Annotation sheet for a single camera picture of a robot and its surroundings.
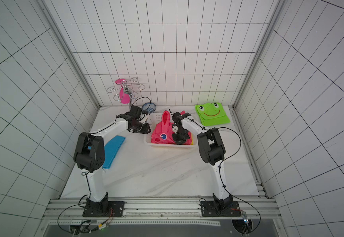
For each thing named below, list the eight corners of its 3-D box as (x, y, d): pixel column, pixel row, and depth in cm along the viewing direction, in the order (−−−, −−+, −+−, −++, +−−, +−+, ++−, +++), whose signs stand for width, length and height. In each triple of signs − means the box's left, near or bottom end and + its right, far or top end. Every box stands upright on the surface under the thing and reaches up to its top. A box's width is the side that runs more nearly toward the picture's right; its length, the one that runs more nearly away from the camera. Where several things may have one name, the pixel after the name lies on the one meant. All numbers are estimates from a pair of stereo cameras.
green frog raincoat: (202, 127, 108) (202, 125, 106) (193, 106, 122) (194, 104, 120) (230, 123, 111) (231, 121, 109) (219, 103, 125) (219, 101, 123)
